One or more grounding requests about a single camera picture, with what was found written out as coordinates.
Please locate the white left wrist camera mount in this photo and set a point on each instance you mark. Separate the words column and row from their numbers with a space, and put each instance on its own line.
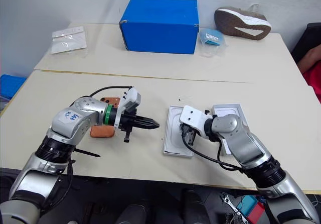
column 130, row 99

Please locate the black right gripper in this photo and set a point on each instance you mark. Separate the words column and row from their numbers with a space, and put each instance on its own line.
column 194, row 129

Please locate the phone in orange-brown case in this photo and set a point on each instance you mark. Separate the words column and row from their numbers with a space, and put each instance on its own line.
column 101, row 131

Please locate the white phone box base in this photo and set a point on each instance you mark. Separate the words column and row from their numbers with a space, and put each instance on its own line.
column 173, row 138

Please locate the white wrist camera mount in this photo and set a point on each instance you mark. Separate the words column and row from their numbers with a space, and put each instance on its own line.
column 194, row 117
column 130, row 99

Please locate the brown shoe with white sole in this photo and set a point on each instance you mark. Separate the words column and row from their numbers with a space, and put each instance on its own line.
column 240, row 24

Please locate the blue cardboard box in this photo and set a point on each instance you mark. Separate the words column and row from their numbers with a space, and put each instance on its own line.
column 160, row 28

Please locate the silver adjustable wrench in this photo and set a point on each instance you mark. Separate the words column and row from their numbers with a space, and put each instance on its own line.
column 230, row 204

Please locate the blue plastic bin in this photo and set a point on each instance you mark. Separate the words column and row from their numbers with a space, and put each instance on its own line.
column 11, row 86

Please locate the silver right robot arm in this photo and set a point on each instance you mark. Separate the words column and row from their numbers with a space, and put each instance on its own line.
column 245, row 143

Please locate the blue item in plastic bag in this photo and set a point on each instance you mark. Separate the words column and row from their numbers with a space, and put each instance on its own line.
column 212, row 38

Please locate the person's red garment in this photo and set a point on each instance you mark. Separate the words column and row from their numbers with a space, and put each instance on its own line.
column 314, row 79

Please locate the clear bag with white paper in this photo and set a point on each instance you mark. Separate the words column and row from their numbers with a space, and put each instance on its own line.
column 69, row 40

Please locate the person's bare forearm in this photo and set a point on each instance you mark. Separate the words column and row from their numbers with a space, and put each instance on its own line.
column 311, row 58

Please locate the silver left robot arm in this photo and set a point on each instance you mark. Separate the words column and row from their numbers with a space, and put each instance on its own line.
column 72, row 123

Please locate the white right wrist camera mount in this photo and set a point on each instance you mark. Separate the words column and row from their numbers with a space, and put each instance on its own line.
column 194, row 117

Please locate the blue and red box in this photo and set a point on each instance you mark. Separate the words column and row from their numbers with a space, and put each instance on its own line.
column 252, row 207

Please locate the dark rounded shape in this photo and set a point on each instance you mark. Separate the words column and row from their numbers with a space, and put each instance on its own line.
column 134, row 214
column 194, row 206

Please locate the white phone box lid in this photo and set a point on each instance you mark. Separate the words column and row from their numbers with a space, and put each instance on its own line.
column 225, row 109

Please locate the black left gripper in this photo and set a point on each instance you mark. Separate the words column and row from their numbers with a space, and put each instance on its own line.
column 126, row 123

